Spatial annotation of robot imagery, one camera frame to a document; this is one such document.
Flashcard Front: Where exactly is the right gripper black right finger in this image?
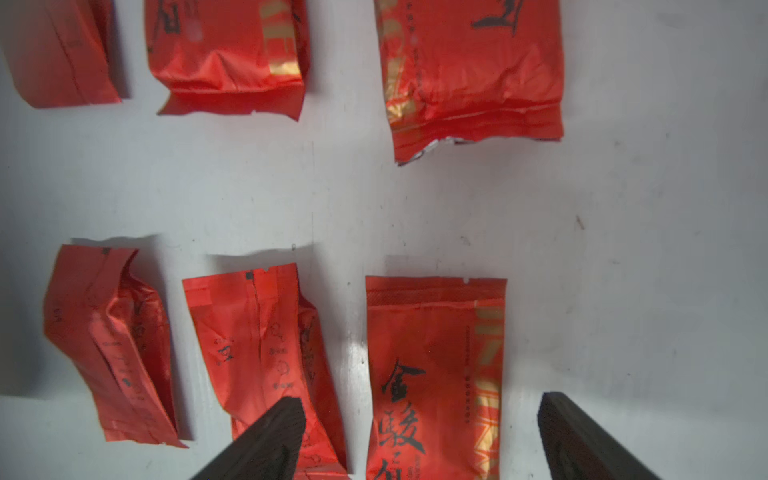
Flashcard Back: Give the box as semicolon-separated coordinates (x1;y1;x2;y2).
537;391;658;480

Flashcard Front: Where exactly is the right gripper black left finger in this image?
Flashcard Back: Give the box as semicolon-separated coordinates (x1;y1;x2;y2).
192;397;306;480

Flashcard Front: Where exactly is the red tea bag pile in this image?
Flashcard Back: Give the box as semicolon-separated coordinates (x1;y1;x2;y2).
183;264;348;479

